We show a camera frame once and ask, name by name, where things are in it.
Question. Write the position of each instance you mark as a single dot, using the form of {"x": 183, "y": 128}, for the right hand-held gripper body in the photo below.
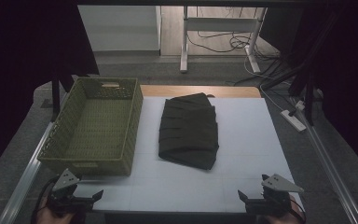
{"x": 276, "y": 186}

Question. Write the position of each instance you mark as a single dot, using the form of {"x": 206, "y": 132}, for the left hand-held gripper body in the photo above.
{"x": 65, "y": 181}

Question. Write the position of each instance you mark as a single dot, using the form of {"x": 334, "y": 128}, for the green woven basket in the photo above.
{"x": 96, "y": 124}

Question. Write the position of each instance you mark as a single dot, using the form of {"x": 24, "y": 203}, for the dark pleated skirt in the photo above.
{"x": 188, "y": 130}

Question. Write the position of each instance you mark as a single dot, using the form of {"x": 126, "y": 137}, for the person's right hand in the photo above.
{"x": 287, "y": 217}

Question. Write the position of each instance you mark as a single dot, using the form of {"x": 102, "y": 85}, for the person's left hand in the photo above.
{"x": 48, "y": 217}

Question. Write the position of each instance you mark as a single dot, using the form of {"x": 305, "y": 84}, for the white foam board mat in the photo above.
{"x": 248, "y": 133}

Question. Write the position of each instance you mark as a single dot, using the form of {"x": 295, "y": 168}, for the white power strip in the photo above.
{"x": 293, "y": 120}

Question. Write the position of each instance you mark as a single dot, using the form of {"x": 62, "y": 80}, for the black metal stand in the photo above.
{"x": 309, "y": 102}
{"x": 56, "y": 99}

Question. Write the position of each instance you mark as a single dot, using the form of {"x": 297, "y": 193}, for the white plug adapter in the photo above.
{"x": 300, "y": 105}

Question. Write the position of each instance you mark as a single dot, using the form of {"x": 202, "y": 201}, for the dark curtain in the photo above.
{"x": 28, "y": 62}
{"x": 348, "y": 77}

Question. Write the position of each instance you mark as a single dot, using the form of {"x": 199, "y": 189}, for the white cabinet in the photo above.
{"x": 121, "y": 28}

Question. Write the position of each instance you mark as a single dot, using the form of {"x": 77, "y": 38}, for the aluminium rail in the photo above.
{"x": 24, "y": 177}
{"x": 329, "y": 168}

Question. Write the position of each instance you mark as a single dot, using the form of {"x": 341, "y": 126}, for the white desk frame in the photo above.
{"x": 220, "y": 23}

